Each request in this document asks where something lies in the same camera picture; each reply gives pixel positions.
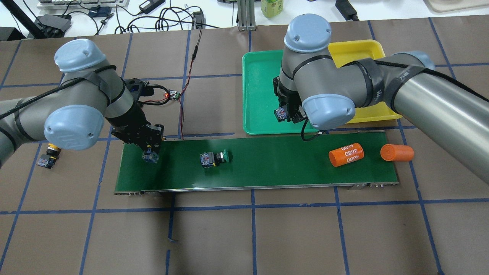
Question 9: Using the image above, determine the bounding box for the orange cylinder plain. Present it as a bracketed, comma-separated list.
[380, 144, 415, 162]

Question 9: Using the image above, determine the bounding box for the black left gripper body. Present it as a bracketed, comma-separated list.
[109, 103, 164, 153]

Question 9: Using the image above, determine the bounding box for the green conveyor belt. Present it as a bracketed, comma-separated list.
[114, 132, 399, 195]

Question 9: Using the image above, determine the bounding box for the green tea bottle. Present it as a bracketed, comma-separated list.
[261, 0, 283, 18]

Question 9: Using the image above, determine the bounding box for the aluminium frame post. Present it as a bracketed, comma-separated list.
[237, 0, 256, 32]

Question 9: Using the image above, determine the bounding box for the small motor controller board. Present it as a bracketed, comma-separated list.
[166, 89, 182, 101]

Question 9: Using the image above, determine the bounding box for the green plastic tray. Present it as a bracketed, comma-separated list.
[242, 50, 303, 135]

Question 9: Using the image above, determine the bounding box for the yellow plastic tray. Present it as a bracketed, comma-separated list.
[328, 39, 402, 124]

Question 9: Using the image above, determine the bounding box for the orange cylinder with label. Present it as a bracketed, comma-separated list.
[328, 143, 364, 167]

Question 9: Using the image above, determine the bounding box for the black power adapter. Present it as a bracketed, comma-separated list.
[335, 0, 359, 21]

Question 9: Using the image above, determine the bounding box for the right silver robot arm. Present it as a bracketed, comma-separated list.
[273, 14, 489, 183]

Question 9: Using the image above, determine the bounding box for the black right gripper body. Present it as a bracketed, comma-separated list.
[272, 76, 306, 123]

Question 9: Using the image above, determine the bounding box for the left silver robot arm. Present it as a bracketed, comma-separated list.
[0, 39, 164, 164]

